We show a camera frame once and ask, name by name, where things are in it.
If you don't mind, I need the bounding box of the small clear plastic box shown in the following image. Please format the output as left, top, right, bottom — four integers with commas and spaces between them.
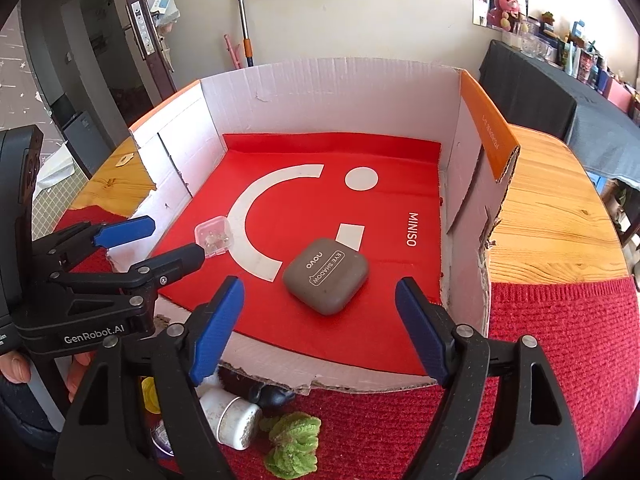
194, 216, 233, 259

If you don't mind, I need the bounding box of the yellow bottle cap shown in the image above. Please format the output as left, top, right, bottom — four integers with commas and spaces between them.
141, 377, 162, 415

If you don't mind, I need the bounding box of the purple ink bottle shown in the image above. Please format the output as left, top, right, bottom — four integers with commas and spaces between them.
150, 418, 174, 460

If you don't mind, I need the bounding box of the white cream jar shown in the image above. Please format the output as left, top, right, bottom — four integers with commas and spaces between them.
200, 387, 262, 451

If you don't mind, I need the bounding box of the dark blue figurine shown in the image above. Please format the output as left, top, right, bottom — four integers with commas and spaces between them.
217, 367, 296, 410

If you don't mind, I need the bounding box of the green plush toy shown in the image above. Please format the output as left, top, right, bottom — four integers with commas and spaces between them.
259, 412, 321, 479

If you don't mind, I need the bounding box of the brown eye shadow case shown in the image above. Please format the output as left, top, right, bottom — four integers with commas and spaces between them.
282, 237, 369, 316

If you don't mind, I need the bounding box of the person's left hand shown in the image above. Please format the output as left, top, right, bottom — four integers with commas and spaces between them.
0, 351, 97, 403

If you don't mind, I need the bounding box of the red knitted table cloth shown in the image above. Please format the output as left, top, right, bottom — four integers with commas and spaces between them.
54, 204, 640, 480

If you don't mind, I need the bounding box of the red miniso bag liner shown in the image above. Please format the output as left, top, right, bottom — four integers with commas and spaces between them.
158, 132, 442, 375

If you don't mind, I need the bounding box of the orange cardboard box tray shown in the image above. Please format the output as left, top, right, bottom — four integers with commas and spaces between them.
107, 58, 520, 393

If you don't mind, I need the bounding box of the dark brown door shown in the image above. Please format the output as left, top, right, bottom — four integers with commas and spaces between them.
125, 0, 176, 104

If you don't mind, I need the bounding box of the dark cloth side table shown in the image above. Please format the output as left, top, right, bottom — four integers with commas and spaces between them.
480, 40, 640, 188

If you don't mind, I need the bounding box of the pink bunny plush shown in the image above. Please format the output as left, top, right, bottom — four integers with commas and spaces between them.
487, 0, 521, 32

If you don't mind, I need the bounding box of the orange tipped mop handle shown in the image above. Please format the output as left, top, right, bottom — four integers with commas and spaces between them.
238, 0, 254, 67

